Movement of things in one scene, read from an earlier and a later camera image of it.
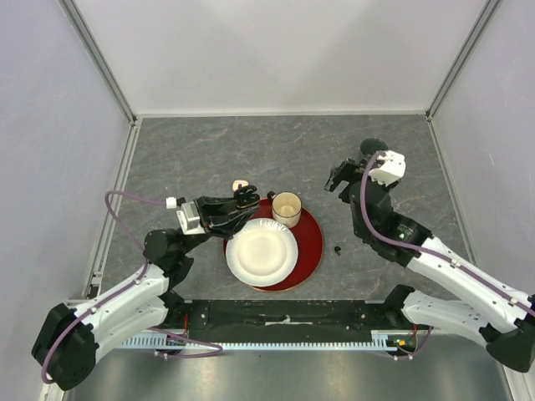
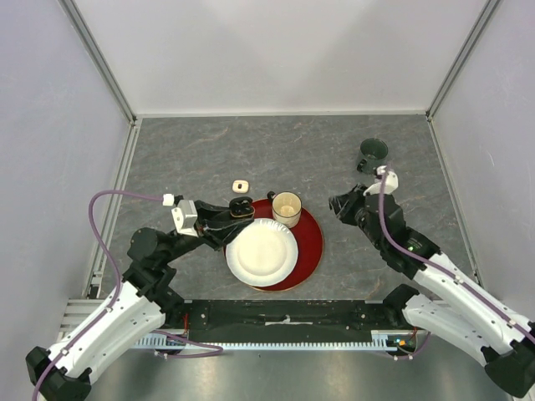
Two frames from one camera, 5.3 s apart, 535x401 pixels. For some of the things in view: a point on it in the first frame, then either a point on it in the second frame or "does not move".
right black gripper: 349,171 → 355,196
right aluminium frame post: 475,33 does not move
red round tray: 309,244 does not move
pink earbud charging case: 236,182 does not move
